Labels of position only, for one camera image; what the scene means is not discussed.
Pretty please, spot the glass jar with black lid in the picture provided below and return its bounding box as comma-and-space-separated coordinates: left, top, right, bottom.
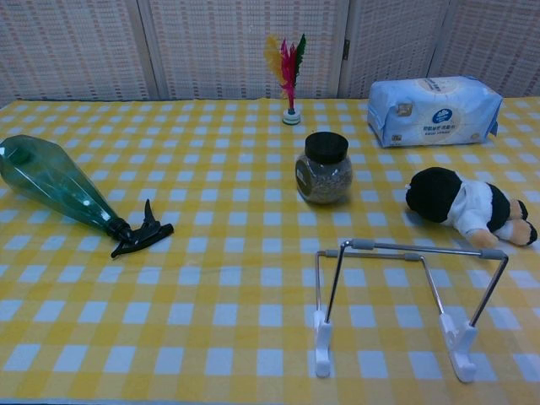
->
294, 132, 354, 206

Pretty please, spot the yellow white checkered tablecloth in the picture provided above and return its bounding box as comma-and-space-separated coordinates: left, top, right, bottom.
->
0, 97, 540, 405

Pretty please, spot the colourful feather shuttlecock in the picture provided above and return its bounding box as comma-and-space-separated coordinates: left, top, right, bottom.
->
263, 33, 307, 126

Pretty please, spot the woven folding screen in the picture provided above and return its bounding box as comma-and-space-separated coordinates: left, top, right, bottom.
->
0, 0, 540, 102

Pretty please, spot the white tissue pack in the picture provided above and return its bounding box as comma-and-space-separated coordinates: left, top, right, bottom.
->
366, 75, 504, 149

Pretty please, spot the black and white plush toy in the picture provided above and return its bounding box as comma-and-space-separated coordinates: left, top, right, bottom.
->
404, 166, 539, 248

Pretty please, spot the metal wire tablet stand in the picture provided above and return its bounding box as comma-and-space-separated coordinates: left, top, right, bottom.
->
314, 238, 510, 384

